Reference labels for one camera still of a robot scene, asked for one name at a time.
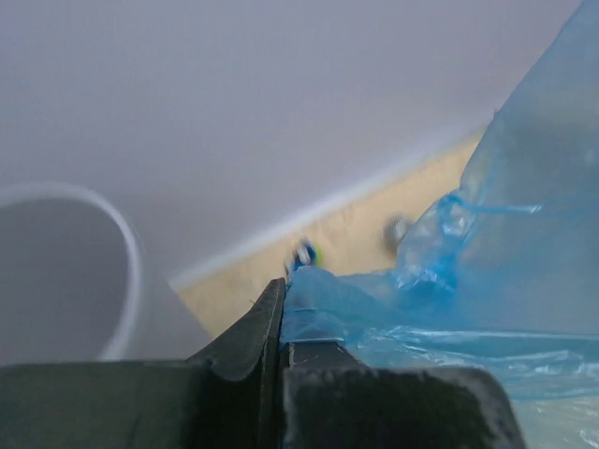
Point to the grey plastic trash bin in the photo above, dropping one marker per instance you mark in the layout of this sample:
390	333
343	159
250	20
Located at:
77	286

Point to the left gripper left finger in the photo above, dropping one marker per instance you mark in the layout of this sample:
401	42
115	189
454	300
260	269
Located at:
221	397

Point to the blue plastic trash bag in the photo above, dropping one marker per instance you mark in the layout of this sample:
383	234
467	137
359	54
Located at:
502	272

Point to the colourful toy car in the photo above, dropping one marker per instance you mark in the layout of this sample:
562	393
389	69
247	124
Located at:
305	254

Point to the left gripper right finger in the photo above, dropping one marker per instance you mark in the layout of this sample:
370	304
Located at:
329	399

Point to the purple glitter toy microphone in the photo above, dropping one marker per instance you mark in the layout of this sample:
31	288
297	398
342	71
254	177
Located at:
395	230

